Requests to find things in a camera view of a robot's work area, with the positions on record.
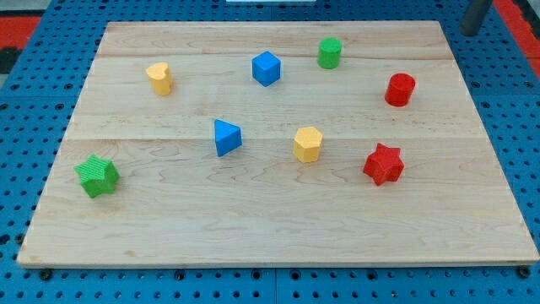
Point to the wooden board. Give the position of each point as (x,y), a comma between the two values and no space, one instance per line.
(177,205)

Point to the red star block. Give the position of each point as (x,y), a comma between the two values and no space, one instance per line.
(384,164)

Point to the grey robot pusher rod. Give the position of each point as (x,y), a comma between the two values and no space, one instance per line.
(474,16)

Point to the yellow hexagon block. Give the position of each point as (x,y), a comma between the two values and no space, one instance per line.
(307,144)

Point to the blue triangle block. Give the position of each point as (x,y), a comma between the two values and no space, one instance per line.
(227,137)

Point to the red cylinder block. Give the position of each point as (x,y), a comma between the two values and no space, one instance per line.
(400,89)

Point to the green star block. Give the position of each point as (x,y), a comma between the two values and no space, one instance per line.
(97,176)

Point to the blue cube block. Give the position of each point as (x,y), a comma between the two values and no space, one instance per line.
(266,68)

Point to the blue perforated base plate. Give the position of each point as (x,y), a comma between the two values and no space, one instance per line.
(40,93)

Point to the yellow heart block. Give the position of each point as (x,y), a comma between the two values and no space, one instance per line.
(160,78)

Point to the green cylinder block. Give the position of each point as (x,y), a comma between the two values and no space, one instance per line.
(329,52)

